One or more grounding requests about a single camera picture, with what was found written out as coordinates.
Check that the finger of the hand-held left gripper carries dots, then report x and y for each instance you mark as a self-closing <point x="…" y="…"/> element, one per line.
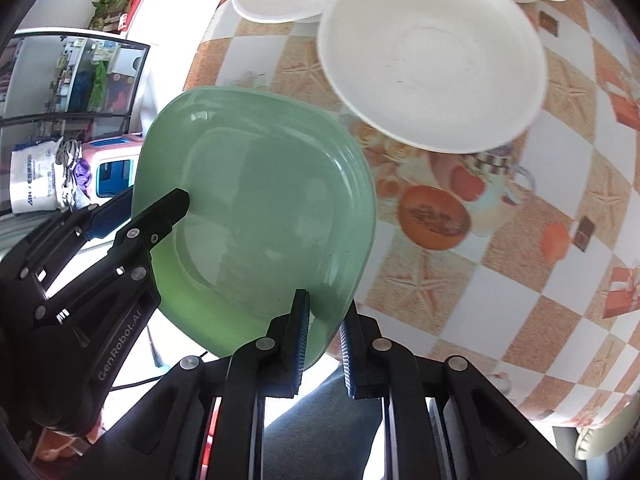
<point x="160" y="215"/>
<point x="105" y="220"/>

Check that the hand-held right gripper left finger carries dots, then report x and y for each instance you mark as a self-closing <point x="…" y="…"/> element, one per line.
<point x="299" y="345"/>

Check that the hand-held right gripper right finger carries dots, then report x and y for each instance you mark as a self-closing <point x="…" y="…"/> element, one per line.
<point x="348" y="360"/>

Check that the green square plate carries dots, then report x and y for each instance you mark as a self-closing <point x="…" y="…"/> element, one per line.
<point x="260" y="200"/>

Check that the large white round plate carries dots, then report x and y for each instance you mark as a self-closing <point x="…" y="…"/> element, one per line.
<point x="430" y="60"/>

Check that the purple cloth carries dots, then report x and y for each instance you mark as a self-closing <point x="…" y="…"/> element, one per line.
<point x="84" y="172"/>

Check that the pink plastic stool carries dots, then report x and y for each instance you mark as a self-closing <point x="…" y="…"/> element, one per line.
<point x="107" y="147"/>

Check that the grey crumpled cloth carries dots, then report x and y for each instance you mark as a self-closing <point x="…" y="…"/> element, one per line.
<point x="67" y="152"/>

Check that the person's trousers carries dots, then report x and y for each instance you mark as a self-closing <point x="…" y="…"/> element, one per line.
<point x="320" y="435"/>

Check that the white printed sack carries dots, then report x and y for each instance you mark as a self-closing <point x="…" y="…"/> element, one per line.
<point x="35" y="175"/>

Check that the grey curtain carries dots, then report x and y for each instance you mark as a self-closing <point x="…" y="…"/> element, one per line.
<point x="15" y="232"/>

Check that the glass display cabinet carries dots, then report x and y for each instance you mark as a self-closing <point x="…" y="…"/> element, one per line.
<point x="75" y="80"/>

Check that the printed checkered tablecloth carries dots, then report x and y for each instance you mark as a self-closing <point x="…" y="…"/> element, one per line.
<point x="500" y="285"/>

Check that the cream chair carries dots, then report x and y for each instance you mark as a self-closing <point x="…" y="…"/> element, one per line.
<point x="600" y="440"/>

